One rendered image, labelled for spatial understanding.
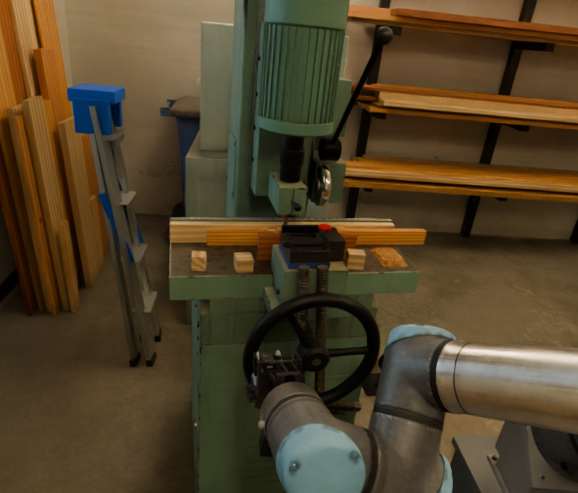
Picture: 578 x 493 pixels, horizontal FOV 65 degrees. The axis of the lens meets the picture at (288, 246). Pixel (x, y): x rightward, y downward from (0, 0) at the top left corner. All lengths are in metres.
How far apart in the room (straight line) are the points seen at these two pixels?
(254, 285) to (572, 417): 0.70
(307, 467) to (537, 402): 0.24
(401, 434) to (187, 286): 0.59
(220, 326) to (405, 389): 0.58
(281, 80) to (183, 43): 2.47
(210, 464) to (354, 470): 0.89
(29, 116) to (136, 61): 1.38
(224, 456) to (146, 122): 2.66
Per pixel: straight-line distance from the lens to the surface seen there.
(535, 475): 1.10
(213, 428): 1.31
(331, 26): 1.02
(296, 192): 1.09
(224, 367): 1.17
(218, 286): 1.03
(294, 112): 1.01
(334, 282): 0.97
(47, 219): 2.42
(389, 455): 0.60
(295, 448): 0.54
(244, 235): 1.16
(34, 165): 2.35
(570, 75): 4.16
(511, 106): 3.43
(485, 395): 0.57
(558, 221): 4.53
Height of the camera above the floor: 1.40
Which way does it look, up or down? 25 degrees down
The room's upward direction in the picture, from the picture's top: 6 degrees clockwise
